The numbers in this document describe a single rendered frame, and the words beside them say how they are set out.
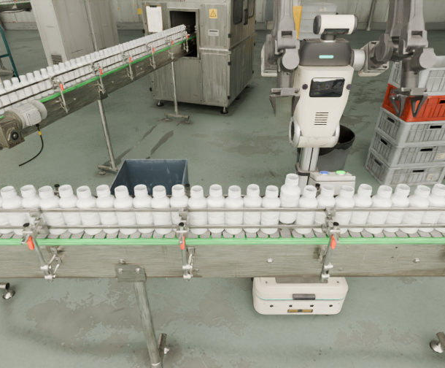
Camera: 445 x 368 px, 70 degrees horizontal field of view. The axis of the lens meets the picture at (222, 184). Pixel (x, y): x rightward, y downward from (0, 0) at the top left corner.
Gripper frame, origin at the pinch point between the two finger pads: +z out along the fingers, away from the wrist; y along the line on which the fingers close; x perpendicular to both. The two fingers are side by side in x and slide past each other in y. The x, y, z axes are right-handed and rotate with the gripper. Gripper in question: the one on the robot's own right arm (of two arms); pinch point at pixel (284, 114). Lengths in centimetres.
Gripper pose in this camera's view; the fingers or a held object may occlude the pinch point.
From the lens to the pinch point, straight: 123.4
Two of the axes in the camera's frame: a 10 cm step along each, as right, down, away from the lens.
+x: 0.6, -1.7, 9.8
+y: 10.0, 0.0, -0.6
